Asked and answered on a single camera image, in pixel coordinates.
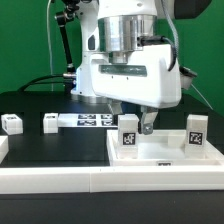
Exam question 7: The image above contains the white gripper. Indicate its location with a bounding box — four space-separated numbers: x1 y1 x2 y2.
90 44 181 135

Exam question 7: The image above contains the white square table top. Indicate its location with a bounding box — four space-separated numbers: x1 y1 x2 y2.
107 130 224 166

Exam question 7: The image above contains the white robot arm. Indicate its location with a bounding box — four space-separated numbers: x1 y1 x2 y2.
75 0 212 134

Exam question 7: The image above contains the white base marker plate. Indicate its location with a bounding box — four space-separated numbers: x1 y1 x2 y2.
58 113 114 127

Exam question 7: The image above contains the white u-shaped obstacle fence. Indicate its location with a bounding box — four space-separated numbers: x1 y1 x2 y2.
0 134 224 195

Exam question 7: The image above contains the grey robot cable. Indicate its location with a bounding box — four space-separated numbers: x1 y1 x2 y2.
189 83 214 111

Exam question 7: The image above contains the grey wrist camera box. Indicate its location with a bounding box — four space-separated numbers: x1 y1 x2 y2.
179 66 197 90

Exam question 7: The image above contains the black cable bundle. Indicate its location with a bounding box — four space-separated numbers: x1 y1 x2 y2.
17 73 76 93

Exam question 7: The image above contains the white cable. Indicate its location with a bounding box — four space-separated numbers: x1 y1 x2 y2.
46 0 56 92

